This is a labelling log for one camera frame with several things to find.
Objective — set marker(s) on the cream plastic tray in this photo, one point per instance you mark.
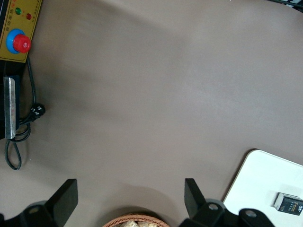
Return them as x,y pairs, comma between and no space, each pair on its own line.
260,179

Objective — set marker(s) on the silver metal strip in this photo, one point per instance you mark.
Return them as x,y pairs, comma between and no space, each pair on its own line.
10,106

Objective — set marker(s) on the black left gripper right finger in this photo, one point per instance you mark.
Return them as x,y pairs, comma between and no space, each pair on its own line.
196,203

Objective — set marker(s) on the round wicker basket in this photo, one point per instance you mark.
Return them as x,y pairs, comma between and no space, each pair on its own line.
113,221

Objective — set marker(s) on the small black box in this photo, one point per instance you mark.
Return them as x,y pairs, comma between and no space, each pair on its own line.
288,205

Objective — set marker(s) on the yellow emergency stop control box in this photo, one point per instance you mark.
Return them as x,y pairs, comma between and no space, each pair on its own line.
14,26

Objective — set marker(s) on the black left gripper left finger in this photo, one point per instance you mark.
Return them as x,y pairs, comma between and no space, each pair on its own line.
64,203

